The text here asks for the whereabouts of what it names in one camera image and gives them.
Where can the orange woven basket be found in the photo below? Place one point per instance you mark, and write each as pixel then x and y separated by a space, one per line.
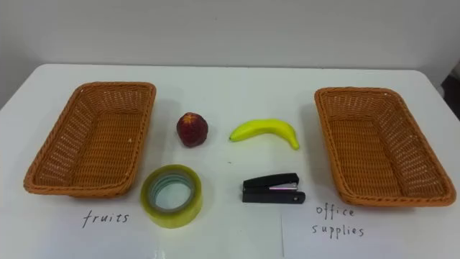
pixel 104 144
pixel 377 151

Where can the black stapler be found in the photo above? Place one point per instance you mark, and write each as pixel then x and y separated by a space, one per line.
pixel 269 196

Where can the yellow banana soft toy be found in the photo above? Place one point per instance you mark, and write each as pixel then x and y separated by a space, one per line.
pixel 266 128

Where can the clear packing tape roll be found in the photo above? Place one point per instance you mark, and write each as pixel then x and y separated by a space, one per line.
pixel 171 212

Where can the red strawberry soft toy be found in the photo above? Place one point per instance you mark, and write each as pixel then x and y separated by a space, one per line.
pixel 192 130

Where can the white table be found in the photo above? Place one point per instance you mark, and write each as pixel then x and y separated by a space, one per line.
pixel 230 90

